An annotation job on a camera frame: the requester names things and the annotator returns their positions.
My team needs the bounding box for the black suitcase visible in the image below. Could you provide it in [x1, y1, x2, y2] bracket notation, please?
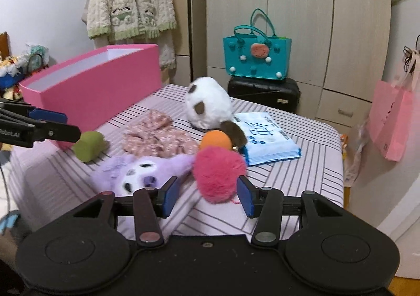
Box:
[227, 76, 301, 114]

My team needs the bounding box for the purple plush toy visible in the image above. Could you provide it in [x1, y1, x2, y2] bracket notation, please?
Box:
[90, 153, 197, 197]

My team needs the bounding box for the pink fluffy pompom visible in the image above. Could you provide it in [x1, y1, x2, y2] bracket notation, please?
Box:
[192, 147, 247, 205]

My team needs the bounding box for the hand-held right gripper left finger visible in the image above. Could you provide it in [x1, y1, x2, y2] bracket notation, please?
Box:
[73, 176, 180, 247]

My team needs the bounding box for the green plush toy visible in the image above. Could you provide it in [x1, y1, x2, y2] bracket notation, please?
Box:
[72, 131, 110, 163]

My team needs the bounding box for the pile of small toys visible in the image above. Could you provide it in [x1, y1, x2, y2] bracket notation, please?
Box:
[0, 43, 50, 100]

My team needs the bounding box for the teal felt tote bag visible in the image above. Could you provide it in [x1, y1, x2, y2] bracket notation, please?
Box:
[223, 8, 292, 81]

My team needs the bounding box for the white plastic bag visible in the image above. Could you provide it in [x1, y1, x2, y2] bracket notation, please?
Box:
[343, 117, 372, 187]

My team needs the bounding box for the blue white tissue pack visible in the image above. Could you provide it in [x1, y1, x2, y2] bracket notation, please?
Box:
[234, 112, 302, 166]

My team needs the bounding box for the white brown plush toy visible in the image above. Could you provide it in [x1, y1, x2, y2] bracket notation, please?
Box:
[184, 77, 247, 154]

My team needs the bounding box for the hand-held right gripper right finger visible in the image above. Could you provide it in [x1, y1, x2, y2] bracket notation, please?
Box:
[237, 175, 351, 247]

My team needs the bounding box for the pink paper bag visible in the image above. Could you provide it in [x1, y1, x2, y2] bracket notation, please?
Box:
[366, 50, 420, 162]

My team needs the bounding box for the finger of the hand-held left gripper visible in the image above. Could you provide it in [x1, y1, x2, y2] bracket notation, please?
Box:
[0, 118, 81, 149]
[0, 98, 68, 124]

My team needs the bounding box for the blue cloth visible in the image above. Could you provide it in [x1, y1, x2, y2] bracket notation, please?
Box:
[0, 211, 21, 237]

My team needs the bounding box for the pink storage box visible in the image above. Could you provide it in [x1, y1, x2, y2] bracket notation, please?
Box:
[18, 44, 162, 149]

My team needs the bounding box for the orange ball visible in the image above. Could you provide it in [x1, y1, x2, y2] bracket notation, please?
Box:
[199, 130, 233, 152]

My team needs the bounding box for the beige wardrobe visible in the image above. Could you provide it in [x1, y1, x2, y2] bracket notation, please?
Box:
[187, 0, 401, 126]

